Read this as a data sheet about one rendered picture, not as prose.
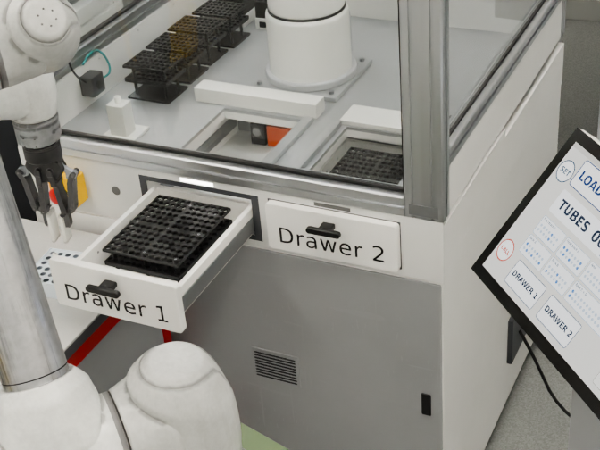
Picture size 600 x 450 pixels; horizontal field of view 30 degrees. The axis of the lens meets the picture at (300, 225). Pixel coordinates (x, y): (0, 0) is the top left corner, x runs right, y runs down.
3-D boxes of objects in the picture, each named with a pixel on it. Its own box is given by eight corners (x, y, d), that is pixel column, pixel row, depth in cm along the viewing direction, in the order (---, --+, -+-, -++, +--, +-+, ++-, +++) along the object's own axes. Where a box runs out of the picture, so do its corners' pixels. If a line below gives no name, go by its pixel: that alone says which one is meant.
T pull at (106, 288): (118, 300, 210) (117, 294, 210) (85, 292, 213) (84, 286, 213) (129, 289, 213) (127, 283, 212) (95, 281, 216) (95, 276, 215)
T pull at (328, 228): (339, 240, 222) (338, 234, 221) (304, 233, 225) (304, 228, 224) (346, 230, 225) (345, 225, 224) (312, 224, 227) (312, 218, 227)
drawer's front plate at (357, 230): (397, 273, 225) (396, 227, 219) (269, 247, 236) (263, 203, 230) (401, 269, 226) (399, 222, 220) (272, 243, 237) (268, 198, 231)
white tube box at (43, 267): (59, 299, 236) (55, 285, 234) (24, 294, 238) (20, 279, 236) (87, 266, 246) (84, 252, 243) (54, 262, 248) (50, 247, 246)
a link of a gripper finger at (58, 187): (51, 161, 227) (57, 161, 227) (68, 207, 233) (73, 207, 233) (44, 170, 224) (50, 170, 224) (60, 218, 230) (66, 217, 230)
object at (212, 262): (179, 320, 214) (174, 295, 211) (68, 294, 224) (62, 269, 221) (270, 214, 244) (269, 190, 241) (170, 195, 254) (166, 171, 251)
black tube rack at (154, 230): (181, 292, 222) (177, 265, 218) (107, 275, 229) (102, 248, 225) (233, 233, 238) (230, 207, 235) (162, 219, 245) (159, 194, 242)
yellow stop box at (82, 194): (76, 210, 251) (70, 182, 247) (50, 204, 253) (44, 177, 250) (89, 198, 254) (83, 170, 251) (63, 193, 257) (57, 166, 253)
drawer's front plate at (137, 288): (182, 334, 213) (175, 287, 207) (58, 304, 225) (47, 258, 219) (187, 329, 214) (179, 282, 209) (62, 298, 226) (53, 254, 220)
